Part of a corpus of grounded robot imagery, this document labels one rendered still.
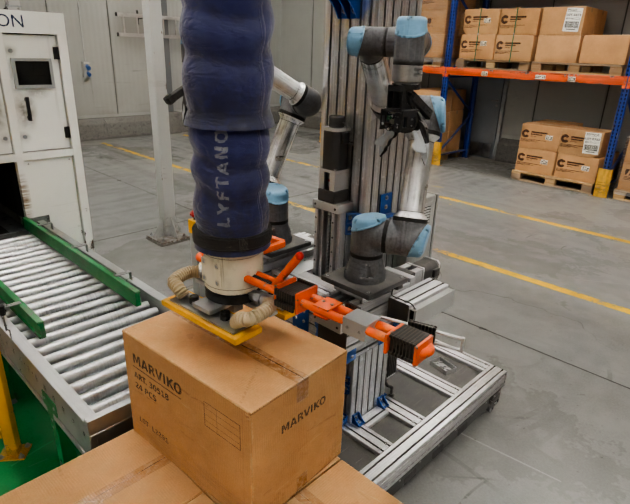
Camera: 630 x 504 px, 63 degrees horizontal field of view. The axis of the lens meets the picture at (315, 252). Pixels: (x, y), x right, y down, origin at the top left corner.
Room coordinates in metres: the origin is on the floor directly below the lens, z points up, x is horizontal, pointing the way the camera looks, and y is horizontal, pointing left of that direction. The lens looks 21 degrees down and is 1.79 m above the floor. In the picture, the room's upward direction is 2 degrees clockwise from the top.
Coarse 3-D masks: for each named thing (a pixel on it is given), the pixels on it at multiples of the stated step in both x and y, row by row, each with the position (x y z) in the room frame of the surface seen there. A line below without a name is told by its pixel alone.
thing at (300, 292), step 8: (288, 280) 1.26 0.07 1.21; (304, 280) 1.27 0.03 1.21; (280, 288) 1.24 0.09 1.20; (288, 288) 1.24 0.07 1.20; (296, 288) 1.24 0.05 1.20; (304, 288) 1.24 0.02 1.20; (312, 288) 1.22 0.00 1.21; (280, 296) 1.20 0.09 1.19; (288, 296) 1.19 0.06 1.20; (296, 296) 1.18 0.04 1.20; (304, 296) 1.20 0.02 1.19; (280, 304) 1.20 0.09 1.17; (288, 304) 1.19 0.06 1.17; (296, 304) 1.18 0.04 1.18; (296, 312) 1.18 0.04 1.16
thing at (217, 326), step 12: (168, 300) 1.39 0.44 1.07; (180, 300) 1.38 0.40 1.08; (192, 300) 1.35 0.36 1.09; (180, 312) 1.33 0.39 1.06; (192, 312) 1.32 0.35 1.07; (228, 312) 1.27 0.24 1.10; (204, 324) 1.26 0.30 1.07; (216, 324) 1.25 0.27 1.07; (228, 324) 1.25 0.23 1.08; (228, 336) 1.20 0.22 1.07; (240, 336) 1.20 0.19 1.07; (252, 336) 1.22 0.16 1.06
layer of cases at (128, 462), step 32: (96, 448) 1.33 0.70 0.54; (128, 448) 1.34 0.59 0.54; (32, 480) 1.19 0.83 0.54; (64, 480) 1.19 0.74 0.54; (96, 480) 1.20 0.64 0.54; (128, 480) 1.20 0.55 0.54; (160, 480) 1.21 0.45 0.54; (192, 480) 1.22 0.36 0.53; (320, 480) 1.23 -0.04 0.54; (352, 480) 1.23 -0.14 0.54
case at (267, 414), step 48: (144, 336) 1.39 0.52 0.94; (192, 336) 1.40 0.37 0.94; (288, 336) 1.42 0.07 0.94; (144, 384) 1.36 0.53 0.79; (192, 384) 1.19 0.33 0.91; (240, 384) 1.16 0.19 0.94; (288, 384) 1.17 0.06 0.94; (336, 384) 1.31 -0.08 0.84; (144, 432) 1.38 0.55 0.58; (192, 432) 1.20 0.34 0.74; (240, 432) 1.07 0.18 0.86; (288, 432) 1.15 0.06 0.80; (336, 432) 1.32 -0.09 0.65; (240, 480) 1.07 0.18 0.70; (288, 480) 1.15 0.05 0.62
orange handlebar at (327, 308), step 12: (276, 240) 1.63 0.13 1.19; (264, 252) 1.54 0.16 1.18; (264, 276) 1.33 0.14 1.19; (264, 288) 1.27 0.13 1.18; (312, 300) 1.21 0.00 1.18; (324, 300) 1.17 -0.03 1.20; (336, 300) 1.18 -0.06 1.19; (324, 312) 1.13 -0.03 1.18; (336, 312) 1.13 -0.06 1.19; (348, 312) 1.14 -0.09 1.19; (384, 324) 1.08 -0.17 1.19; (372, 336) 1.04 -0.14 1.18; (384, 336) 1.02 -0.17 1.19; (432, 348) 0.98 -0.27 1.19
